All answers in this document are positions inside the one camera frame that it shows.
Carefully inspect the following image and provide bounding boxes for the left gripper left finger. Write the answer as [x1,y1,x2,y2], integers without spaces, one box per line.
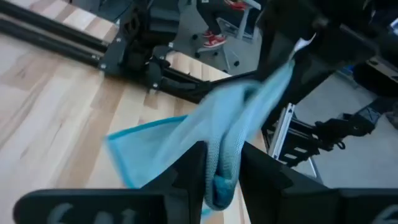
[12,141,208,224]

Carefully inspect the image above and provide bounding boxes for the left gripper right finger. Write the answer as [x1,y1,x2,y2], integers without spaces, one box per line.
[239,141,398,224]

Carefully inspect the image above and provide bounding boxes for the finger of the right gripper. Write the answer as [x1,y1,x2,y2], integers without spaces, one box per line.
[264,27,377,128]
[257,0,321,78]

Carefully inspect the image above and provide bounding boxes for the light blue teal-edged towel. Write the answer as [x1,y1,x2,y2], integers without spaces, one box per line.
[104,59,296,218]

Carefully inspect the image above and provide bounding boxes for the grey office chair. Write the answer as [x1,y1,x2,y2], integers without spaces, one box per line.
[186,0,262,72]

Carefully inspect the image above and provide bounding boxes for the person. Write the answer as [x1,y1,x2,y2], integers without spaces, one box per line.
[195,0,249,49]

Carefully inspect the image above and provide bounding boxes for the silver table leg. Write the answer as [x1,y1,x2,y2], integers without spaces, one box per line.
[264,102,324,184]

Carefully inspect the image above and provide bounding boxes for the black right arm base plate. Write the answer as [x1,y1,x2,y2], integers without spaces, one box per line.
[99,30,175,91]

